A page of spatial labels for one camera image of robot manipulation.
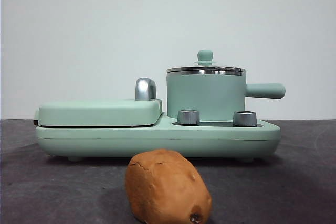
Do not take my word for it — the glass lid with green knob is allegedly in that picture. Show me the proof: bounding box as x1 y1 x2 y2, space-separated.
166 49 247 74

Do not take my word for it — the brown potato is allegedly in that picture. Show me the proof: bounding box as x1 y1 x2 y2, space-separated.
124 148 213 224

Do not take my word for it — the silver control knob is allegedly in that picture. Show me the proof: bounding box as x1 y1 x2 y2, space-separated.
177 109 201 125
233 110 257 127

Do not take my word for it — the mint green breakfast maker base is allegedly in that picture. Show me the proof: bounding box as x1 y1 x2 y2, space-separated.
35 112 281 163

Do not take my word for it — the mint green sandwich press cover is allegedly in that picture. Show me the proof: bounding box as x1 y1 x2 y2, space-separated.
33 97 163 128

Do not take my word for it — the chrome press handle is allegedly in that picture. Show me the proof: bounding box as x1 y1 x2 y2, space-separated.
135 77 158 102

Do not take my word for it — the mint green pot with handle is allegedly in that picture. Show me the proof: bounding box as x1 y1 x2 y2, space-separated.
166 68 286 120

